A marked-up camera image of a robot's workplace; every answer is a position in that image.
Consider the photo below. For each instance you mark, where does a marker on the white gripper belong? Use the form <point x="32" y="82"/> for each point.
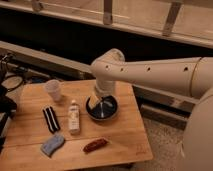
<point x="94" y="100"/>

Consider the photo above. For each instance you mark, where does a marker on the white plastic bottle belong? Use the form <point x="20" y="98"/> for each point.
<point x="74" y="118"/>

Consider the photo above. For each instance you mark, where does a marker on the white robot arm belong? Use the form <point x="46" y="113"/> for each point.
<point x="189" y="77"/>

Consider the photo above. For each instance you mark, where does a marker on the dark ceramic bowl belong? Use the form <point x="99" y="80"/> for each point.
<point x="105" y="109"/>

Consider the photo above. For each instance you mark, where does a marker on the brown red sausage toy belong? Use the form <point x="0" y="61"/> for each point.
<point x="94" y="145"/>

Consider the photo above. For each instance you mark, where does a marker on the black white striped cloth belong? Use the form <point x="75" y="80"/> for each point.
<point x="51" y="119"/>

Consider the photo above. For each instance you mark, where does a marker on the black equipment at left edge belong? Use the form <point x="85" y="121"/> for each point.
<point x="7" y="105"/>

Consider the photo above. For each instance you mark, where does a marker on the metal window bracket middle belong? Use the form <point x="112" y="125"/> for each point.
<point x="107" y="13"/>

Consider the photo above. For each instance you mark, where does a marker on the metal window bracket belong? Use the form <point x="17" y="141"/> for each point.
<point x="171" y="17"/>
<point x="107" y="13"/>

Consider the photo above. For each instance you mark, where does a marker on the metal window bracket right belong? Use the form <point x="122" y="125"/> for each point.
<point x="171" y="17"/>

